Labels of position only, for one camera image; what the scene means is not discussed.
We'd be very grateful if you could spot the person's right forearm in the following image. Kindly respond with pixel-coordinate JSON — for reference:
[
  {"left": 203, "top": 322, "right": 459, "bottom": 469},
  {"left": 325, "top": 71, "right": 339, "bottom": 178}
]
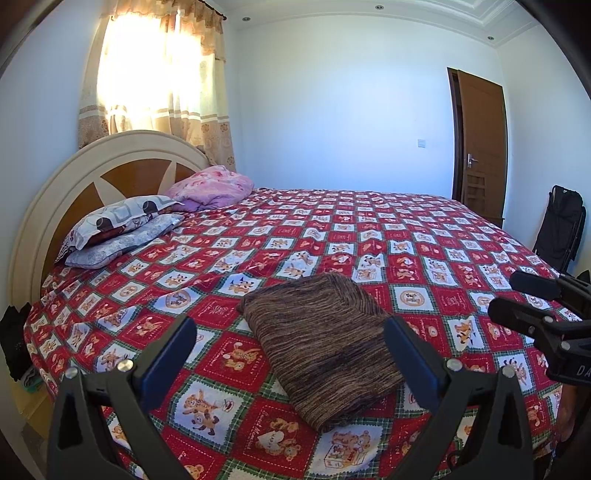
[{"left": 551, "top": 382, "right": 591, "bottom": 462}]

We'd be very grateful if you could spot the red checked printed bedspread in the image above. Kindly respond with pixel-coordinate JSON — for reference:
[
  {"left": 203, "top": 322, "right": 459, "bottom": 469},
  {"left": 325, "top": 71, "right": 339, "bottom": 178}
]
[{"left": 25, "top": 187, "right": 583, "bottom": 480}]

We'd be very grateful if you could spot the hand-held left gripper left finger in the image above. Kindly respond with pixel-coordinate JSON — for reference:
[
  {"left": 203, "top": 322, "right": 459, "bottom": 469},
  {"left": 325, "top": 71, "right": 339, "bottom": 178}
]
[{"left": 46, "top": 316, "right": 199, "bottom": 480}]

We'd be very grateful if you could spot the wooden chair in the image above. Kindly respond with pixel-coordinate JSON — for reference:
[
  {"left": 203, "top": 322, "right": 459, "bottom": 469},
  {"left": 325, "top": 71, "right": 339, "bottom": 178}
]
[{"left": 464, "top": 168, "right": 504, "bottom": 227}]

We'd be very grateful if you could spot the black folding chair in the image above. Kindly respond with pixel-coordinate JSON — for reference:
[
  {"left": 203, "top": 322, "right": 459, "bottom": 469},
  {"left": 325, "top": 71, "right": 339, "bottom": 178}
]
[{"left": 533, "top": 185, "right": 585, "bottom": 268}]

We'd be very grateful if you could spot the cream and wood headboard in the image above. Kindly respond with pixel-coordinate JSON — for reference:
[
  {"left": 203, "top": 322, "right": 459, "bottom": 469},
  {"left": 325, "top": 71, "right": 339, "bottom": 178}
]
[{"left": 9, "top": 129, "right": 213, "bottom": 301}]

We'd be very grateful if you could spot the brown knitted sweater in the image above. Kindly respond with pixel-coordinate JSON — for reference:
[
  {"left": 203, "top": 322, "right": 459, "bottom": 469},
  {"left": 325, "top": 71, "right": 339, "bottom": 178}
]
[{"left": 236, "top": 272, "right": 407, "bottom": 432}]

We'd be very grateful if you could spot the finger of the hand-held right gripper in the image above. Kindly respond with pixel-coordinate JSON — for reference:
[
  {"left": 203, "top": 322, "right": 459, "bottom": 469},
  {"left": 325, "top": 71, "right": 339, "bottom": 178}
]
[
  {"left": 510, "top": 270, "right": 591, "bottom": 320},
  {"left": 488, "top": 298, "right": 575, "bottom": 363}
]

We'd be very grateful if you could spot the grey patterned pillow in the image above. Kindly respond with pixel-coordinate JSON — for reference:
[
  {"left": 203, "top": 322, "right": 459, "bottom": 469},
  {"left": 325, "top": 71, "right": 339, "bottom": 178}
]
[{"left": 60, "top": 195, "right": 183, "bottom": 252}]

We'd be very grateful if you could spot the pale grey pillow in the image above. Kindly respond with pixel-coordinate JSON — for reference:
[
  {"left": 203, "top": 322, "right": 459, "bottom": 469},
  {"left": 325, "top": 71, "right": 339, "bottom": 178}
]
[{"left": 65, "top": 213, "right": 185, "bottom": 268}]

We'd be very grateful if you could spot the dark cloth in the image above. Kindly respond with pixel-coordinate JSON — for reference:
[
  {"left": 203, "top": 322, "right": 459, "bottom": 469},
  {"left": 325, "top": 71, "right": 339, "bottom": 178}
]
[{"left": 0, "top": 302, "right": 34, "bottom": 383}]

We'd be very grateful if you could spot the beige patterned curtain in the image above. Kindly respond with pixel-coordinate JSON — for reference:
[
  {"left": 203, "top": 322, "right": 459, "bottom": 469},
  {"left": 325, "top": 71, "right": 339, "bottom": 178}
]
[{"left": 78, "top": 0, "right": 237, "bottom": 172}]

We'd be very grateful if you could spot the pink pillow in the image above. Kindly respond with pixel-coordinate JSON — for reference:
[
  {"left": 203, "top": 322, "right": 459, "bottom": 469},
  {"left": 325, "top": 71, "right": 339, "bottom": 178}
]
[{"left": 165, "top": 165, "right": 254, "bottom": 213}]

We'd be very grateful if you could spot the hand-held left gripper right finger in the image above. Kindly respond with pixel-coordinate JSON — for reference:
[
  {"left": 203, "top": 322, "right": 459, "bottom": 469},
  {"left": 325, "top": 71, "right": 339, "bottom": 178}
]
[{"left": 383, "top": 316, "right": 534, "bottom": 480}]

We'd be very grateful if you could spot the brown wooden door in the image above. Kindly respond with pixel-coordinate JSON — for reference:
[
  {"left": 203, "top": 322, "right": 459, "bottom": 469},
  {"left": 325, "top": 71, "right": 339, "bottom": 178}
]
[{"left": 447, "top": 67, "right": 509, "bottom": 227}]

